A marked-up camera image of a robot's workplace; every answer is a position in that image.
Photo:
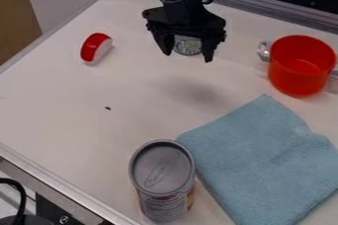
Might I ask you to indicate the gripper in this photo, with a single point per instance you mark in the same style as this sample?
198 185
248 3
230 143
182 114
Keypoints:
185 18

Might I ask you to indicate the small blue can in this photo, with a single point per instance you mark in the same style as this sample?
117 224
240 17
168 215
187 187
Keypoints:
188 46

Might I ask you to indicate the tall red labelled can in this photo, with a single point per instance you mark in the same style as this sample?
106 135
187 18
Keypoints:
163 179

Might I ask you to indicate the silver clamp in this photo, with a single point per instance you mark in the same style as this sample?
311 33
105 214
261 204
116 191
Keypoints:
263 50

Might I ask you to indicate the red and white toy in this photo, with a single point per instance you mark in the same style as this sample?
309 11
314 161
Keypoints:
95 47

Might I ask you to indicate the orange cup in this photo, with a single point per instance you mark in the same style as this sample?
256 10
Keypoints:
301 65

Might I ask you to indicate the blue cloth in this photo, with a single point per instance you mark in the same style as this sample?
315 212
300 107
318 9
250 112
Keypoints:
268 160

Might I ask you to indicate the cardboard box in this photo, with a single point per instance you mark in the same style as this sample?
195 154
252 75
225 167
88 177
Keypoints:
16 15

